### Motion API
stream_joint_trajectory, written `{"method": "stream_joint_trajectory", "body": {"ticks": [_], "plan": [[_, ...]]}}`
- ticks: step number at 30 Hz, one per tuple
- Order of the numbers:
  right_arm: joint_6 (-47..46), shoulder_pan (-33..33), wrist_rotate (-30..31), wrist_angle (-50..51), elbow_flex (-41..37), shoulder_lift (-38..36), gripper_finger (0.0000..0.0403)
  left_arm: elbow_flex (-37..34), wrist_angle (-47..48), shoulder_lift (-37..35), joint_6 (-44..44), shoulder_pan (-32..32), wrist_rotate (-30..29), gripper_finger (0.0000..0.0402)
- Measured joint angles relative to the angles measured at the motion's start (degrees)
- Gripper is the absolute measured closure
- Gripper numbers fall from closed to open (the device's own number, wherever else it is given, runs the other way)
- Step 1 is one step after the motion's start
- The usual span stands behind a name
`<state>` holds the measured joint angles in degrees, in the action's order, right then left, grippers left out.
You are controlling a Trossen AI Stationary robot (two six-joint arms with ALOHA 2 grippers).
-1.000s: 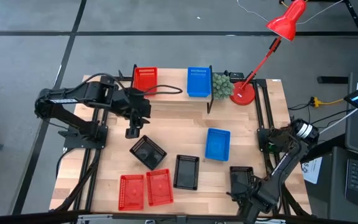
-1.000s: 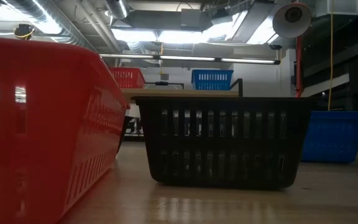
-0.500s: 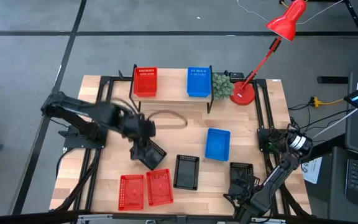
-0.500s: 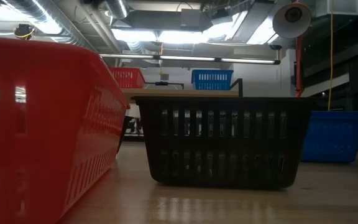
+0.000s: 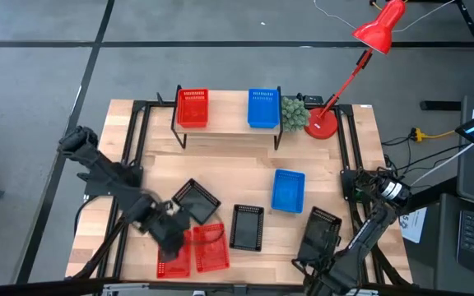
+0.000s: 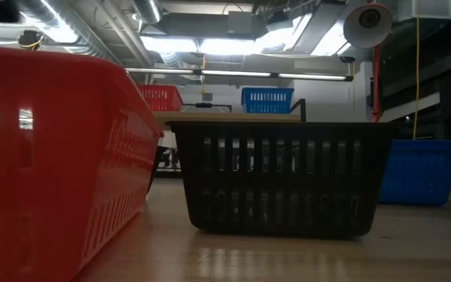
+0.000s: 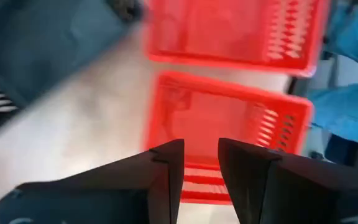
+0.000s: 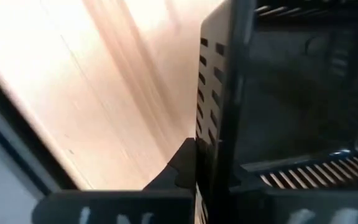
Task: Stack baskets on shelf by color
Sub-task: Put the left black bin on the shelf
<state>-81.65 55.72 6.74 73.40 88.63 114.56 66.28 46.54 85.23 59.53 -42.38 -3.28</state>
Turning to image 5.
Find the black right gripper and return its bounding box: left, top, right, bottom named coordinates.
left=290, top=252, right=364, bottom=296

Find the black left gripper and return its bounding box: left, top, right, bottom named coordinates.
left=140, top=201, right=192, bottom=264

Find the red plastic basket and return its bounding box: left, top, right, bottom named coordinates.
left=192, top=222, right=231, bottom=274
left=156, top=229, right=193, bottom=280
left=176, top=88, right=210, bottom=129

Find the black plastic basket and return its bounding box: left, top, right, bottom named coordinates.
left=229, top=204, right=265, bottom=252
left=296, top=206, right=343, bottom=266
left=171, top=178, right=222, bottom=226

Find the wooden shelf with black legs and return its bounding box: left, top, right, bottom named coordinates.
left=170, top=85, right=284, bottom=151

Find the blue plastic basket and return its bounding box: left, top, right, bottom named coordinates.
left=247, top=87, right=281, bottom=130
left=270, top=169, right=306, bottom=215

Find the white paper sheet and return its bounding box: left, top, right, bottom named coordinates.
left=398, top=206, right=428, bottom=245

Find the red desk lamp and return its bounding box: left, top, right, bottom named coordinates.
left=304, top=0, right=408, bottom=141

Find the green potted plant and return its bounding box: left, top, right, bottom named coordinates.
left=281, top=96, right=312, bottom=133

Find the grey side desk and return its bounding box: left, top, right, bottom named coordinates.
left=433, top=95, right=474, bottom=296

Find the grey metal bracket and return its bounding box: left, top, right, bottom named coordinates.
left=100, top=281, right=152, bottom=296

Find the black metal table frame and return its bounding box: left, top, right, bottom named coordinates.
left=67, top=98, right=413, bottom=289

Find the black cable bundle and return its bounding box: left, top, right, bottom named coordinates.
left=380, top=135, right=468, bottom=178

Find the white thick cable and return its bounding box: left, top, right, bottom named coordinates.
left=409, top=142, right=474, bottom=188

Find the yellow power plug with cable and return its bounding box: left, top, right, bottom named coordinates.
left=410, top=127, right=457, bottom=143

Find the white thin cable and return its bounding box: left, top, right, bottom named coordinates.
left=313, top=0, right=457, bottom=34

